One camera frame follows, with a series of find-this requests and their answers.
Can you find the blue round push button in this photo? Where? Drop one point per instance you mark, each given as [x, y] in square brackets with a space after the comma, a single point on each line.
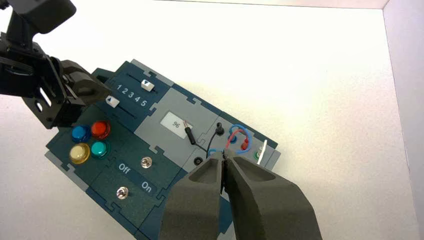
[80, 133]

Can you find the white flat lever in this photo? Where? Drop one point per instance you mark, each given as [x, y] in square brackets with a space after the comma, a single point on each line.
[261, 151]

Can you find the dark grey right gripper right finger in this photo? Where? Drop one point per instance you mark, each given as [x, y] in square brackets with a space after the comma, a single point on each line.
[268, 208]

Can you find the white slider knob below numbers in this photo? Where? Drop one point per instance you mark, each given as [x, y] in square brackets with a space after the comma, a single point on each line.
[112, 101]

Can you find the red round push button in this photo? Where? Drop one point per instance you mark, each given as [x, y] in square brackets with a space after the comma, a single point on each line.
[100, 129]

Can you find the dark teal task board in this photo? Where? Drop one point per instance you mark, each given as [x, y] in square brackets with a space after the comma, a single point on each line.
[136, 152]

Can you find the small white LCD display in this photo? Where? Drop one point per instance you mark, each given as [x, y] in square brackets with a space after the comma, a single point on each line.
[176, 125]

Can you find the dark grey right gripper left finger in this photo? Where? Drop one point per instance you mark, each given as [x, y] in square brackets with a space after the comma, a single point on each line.
[193, 205]

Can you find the yellow round push button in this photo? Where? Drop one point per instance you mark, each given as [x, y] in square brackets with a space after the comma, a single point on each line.
[79, 153]

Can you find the black round socket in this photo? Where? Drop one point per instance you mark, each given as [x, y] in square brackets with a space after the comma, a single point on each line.
[198, 161]

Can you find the silver toggle switch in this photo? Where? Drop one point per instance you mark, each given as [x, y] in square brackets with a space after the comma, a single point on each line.
[122, 192]
[146, 162]

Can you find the green round push button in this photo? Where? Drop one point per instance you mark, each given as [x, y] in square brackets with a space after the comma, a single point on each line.
[99, 149]

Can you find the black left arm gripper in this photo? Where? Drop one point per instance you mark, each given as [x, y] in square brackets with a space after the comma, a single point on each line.
[23, 73]

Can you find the white slider knob above numbers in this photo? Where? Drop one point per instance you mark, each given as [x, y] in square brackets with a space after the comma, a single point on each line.
[147, 85]

